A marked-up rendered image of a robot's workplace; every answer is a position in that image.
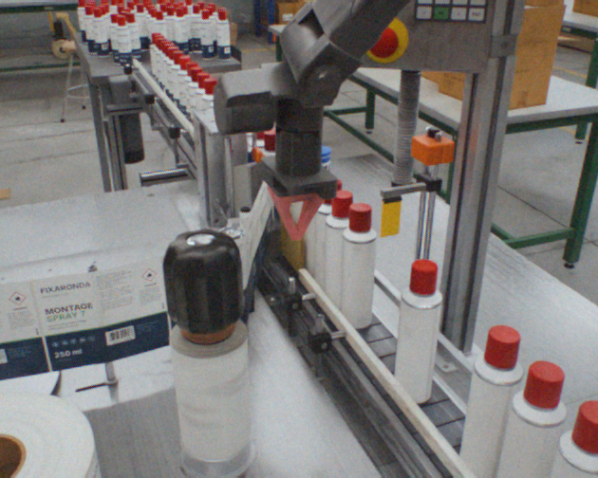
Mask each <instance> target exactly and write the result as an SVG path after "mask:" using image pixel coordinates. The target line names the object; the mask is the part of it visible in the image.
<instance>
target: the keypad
mask: <svg viewBox="0 0 598 478"><path fill-rule="evenodd" d="M488 1H489V0H415V2H414V14H413V22H433V23H462V24H486V17H487V8H488Z"/></svg>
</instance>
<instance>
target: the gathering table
mask: <svg viewBox="0 0 598 478"><path fill-rule="evenodd" d="M72 35H74V40H75V46H76V50H77V53H78V55H79V57H80V59H81V61H82V64H83V66H84V69H85V75H86V81H87V87H88V95H89V100H90V108H92V114H93V120H94V127H95V134H96V140H97V147H98V153H99V160H100V166H101V173H102V180H103V191H104V192H105V193H109V192H113V190H112V184H111V176H110V170H108V163H107V155H106V150H105V143H104V135H103V123H102V115H101V109H100V102H99V95H98V87H97V84H98V85H99V89H100V96H101V103H102V110H103V117H106V110H105V106H106V105H108V104H111V102H110V96H108V92H107V78H108V77H114V76H124V74H123V72H122V69H121V67H120V66H116V65H115V64H114V56H113V55H110V58H107V59H98V55H97V56H90V55H88V47H87V45H83V40H82V34H81V32H74V34H72ZM230 53H231V61H230V62H227V63H222V62H220V61H219V59H217V56H215V57H214V60H213V61H210V62H206V61H203V60H202V54H193V55H189V57H191V62H197V65H198V66H199V67H203V73H209V74H219V73H223V74H225V73H230V72H238V71H242V51H241V50H240V49H238V48H237V47H235V46H232V45H230ZM141 61H142V64H141V66H142V67H143V68H144V69H145V72H151V71H153V69H152V60H151V54H150V51H148V53H141ZM106 144H107V151H108V157H110V165H111V172H112V179H113V185H114V192H116V191H117V190H118V188H117V181H116V174H115V167H114V159H113V154H112V153H111V150H110V146H108V137H106Z"/></svg>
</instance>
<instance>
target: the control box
mask: <svg viewBox="0 0 598 478"><path fill-rule="evenodd" d="M414 2H415V0H413V1H412V2H411V3H410V4H409V5H408V6H407V7H406V8H405V9H404V10H403V11H402V12H401V13H399V14H398V15H397V17H396V18H395V19H394V20H393V22H392V23H391V24H390V25H389V27H390V28H393V29H394V30H395V31H396V33H397V36H398V40H399V42H398V46H397V49H396V50H395V53H394V54H393V55H392V56H390V57H388V58H385V59H381V58H377V57H375V56H373V55H372V54H371V51H370V50H368V51H367V53H366V54H365V55H364V56H363V57H362V58H361V60H362V62H363V64H362V65H361V66H360V67H366V68H386V69H406V71H425V72H445V73H465V74H482V72H483V71H485V67H486V61H487V58H488V53H489V45H490V44H491V38H492V36H491V30H492V22H493V14H494V7H495V0H489V1H488V8H487V17H486V24H462V23H433V22H413V14H414Z"/></svg>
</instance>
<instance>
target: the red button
mask: <svg viewBox="0 0 598 478"><path fill-rule="evenodd" d="M398 42H399V40H398V36H397V33H396V31H395V30H394V29H393V28H390V27H388V28H387V29H386V30H385V31H384V33H383V36H381V38H380V40H379V41H378V42H377V44H376V45H374V46H373V47H372V48H370V49H369V50H370V51H371V54H372V55H373V56H375V57H377V58H381V59H385V58H388V57H390V56H392V55H393V54H394V53H395V50H396V49H397V46H398Z"/></svg>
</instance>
